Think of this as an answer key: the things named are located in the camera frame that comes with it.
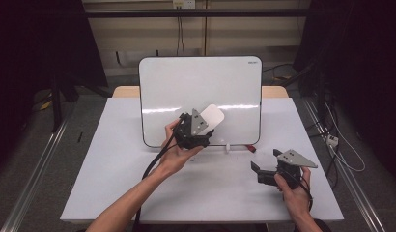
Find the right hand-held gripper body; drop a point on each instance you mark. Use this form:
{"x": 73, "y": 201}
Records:
{"x": 291, "y": 159}

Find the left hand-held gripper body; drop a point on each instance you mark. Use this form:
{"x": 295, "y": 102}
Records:
{"x": 188, "y": 135}

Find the white whiteboard eraser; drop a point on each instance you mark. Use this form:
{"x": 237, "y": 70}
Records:
{"x": 213, "y": 116}

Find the person's left hand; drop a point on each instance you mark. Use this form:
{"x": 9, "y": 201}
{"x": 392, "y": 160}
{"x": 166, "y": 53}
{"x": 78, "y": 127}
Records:
{"x": 176, "y": 158}

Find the person's right hand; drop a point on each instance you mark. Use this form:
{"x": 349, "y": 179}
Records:
{"x": 297, "y": 198}

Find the red marker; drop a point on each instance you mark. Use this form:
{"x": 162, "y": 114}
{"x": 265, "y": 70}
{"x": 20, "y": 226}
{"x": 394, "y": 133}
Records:
{"x": 251, "y": 148}

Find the white whiteboard stand clip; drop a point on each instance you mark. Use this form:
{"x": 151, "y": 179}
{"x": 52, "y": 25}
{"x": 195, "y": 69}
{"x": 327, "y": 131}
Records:
{"x": 227, "y": 148}

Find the white table cover sheet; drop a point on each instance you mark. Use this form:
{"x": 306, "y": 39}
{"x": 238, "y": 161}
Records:
{"x": 225, "y": 196}

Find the white power adapter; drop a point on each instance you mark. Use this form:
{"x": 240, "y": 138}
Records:
{"x": 332, "y": 140}

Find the wooden table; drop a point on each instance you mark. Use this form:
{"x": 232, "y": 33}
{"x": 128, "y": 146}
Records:
{"x": 125, "y": 92}

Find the black pen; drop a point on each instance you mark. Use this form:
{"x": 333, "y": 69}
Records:
{"x": 79, "y": 137}

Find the black curtain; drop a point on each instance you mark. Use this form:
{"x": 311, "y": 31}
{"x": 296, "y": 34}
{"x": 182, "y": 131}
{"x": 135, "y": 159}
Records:
{"x": 32, "y": 48}
{"x": 363, "y": 64}

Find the black horizontal metal bar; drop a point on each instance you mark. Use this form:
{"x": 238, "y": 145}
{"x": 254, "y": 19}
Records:
{"x": 199, "y": 13}

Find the black metal stand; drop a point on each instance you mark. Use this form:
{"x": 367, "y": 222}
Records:
{"x": 56, "y": 103}

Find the white whiteboard with black frame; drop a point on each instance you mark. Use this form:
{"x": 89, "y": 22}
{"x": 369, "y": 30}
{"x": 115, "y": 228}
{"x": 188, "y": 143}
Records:
{"x": 199, "y": 83}

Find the silver metal floor rail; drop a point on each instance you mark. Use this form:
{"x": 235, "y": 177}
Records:
{"x": 347, "y": 174}
{"x": 35, "y": 170}

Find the white wall outlet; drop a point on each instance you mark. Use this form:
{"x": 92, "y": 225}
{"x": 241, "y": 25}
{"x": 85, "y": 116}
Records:
{"x": 184, "y": 3}

